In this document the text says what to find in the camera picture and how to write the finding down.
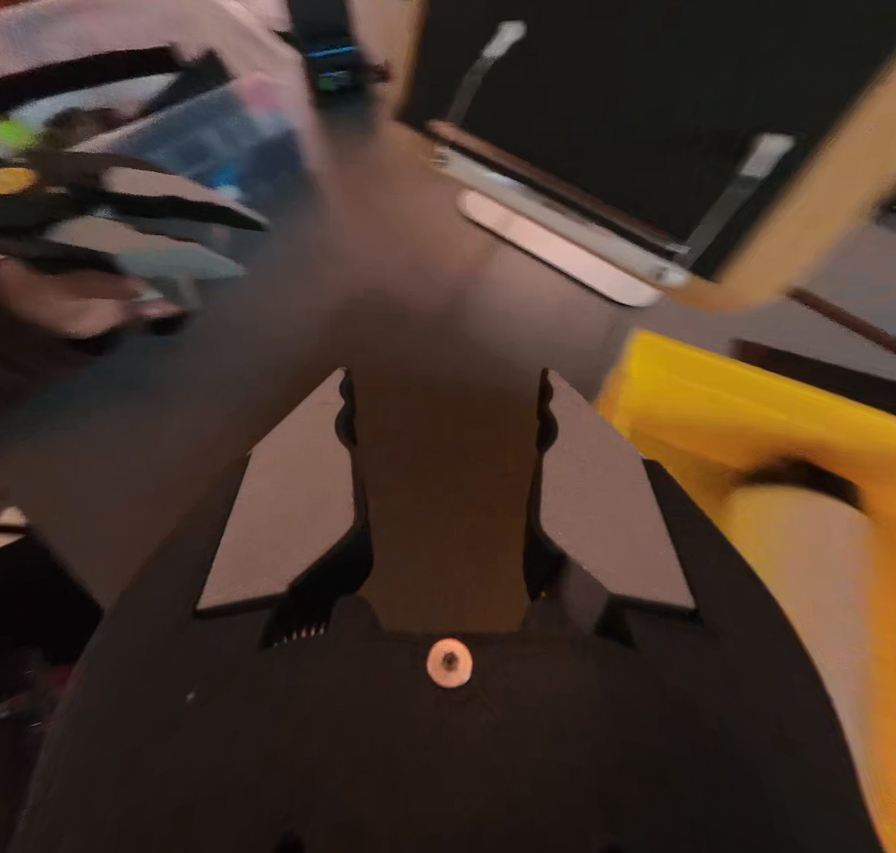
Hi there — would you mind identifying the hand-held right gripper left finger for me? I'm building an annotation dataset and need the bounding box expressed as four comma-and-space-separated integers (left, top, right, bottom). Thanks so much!
195, 367, 373, 630

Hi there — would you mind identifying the clear plastic storage bin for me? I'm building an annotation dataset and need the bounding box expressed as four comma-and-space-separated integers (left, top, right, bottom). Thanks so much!
0, 0, 330, 238

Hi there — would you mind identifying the person's left hand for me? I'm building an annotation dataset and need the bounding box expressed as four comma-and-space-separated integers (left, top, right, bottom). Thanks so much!
0, 258, 188, 340

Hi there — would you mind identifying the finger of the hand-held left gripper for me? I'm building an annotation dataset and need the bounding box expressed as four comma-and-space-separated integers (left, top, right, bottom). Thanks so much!
104, 167, 270, 233
41, 219, 247, 281

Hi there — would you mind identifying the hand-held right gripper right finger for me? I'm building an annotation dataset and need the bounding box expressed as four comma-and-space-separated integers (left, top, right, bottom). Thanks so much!
524, 368, 699, 633

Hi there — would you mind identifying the black wooden book stand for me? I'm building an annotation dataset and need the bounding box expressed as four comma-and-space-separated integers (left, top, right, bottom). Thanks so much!
395, 0, 896, 311

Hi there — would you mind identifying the black power bank with display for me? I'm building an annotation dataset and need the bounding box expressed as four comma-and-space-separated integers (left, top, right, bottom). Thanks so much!
286, 0, 372, 108

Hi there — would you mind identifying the yellow plastic bin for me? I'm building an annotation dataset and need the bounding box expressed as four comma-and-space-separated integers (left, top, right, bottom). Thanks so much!
595, 331, 896, 853

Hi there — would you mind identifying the blue box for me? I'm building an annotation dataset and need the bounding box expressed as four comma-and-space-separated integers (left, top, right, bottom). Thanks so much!
119, 86, 302, 203

